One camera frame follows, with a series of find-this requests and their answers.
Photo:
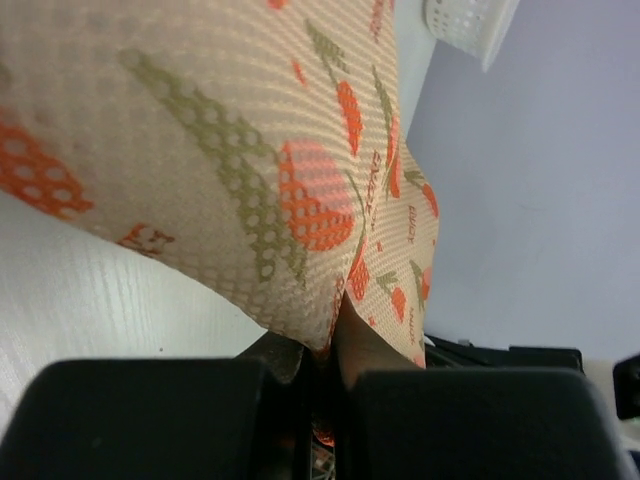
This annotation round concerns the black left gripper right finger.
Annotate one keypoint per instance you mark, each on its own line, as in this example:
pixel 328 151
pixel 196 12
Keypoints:
pixel 400 421

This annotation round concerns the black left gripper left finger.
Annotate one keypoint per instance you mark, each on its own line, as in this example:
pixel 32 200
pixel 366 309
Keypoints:
pixel 246 417

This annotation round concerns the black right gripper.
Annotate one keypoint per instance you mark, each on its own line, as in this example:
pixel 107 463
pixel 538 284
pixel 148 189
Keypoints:
pixel 619 381

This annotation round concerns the floral mesh laundry bag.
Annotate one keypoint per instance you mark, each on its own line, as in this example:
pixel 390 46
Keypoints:
pixel 253 146

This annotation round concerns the white perforated plastic basket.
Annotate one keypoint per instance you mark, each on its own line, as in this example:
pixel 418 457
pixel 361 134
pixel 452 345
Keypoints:
pixel 475 27

